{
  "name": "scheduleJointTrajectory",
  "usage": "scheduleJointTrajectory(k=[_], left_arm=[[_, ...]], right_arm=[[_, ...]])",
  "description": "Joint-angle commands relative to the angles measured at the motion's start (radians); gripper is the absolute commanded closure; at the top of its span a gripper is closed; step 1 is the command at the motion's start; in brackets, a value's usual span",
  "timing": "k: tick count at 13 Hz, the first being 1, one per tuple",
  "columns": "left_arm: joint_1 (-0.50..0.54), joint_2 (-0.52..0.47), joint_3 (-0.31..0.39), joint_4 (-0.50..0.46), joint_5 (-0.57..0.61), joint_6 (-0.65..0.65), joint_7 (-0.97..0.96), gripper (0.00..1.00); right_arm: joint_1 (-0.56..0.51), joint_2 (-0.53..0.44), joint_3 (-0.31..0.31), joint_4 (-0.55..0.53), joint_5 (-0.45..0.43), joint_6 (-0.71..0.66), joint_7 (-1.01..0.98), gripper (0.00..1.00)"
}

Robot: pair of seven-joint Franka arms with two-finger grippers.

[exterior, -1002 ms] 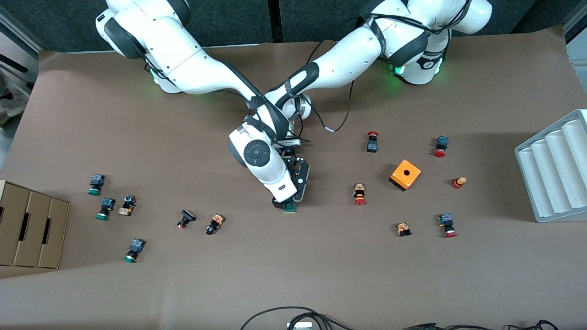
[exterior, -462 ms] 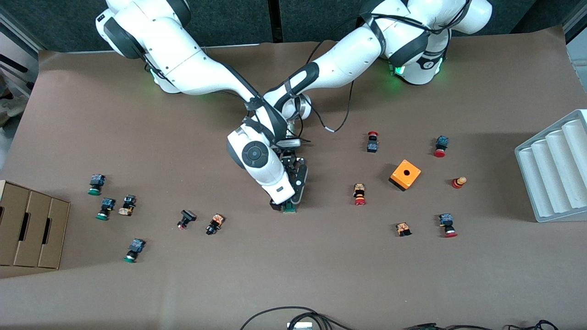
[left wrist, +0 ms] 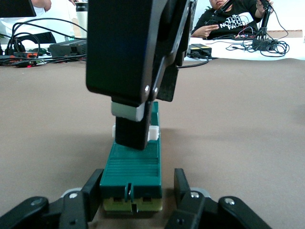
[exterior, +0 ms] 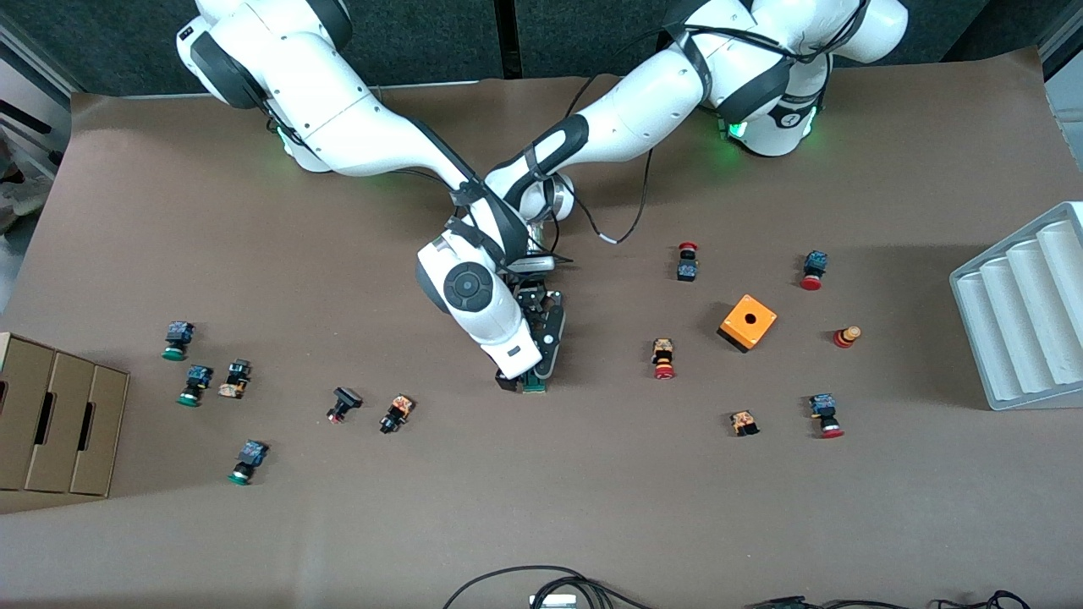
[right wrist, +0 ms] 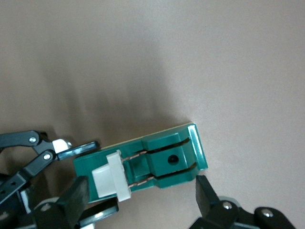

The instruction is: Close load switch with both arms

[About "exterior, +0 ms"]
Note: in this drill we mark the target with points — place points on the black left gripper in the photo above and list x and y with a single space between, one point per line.
530 300

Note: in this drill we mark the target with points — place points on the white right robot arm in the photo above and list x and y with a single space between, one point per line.
338 127

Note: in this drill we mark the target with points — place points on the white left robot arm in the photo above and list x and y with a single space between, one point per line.
643 101

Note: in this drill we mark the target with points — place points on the black button with orange block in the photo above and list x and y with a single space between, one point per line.
396 414

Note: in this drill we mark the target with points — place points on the red mushroom button orange block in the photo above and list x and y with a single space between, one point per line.
663 358

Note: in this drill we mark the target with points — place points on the red pushbutton with black block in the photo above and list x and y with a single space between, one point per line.
687 264

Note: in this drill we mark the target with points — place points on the black square button red base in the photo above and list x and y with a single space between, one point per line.
343 404

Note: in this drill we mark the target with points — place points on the white adapter plug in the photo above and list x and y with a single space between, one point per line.
552 601

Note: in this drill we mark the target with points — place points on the small orange contact block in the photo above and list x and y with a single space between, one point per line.
744 422

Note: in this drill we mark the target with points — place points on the green pushbutton with blue block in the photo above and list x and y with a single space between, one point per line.
247 462
177 340
195 386

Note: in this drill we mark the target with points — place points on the red pushbutton with blue block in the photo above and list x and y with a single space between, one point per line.
813 271
825 415

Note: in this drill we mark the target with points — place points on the red and yellow knob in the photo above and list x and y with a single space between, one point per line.
846 337

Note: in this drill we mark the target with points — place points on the brown cardboard box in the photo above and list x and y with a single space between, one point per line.
59 423

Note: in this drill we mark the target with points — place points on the grey ribbed tray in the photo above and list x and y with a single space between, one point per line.
1015 321

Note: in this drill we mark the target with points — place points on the orange button enclosure box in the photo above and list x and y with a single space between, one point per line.
736 326

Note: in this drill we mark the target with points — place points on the black vertical post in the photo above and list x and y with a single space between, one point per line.
507 38

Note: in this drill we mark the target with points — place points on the black and beige selector switch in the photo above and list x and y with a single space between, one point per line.
235 379

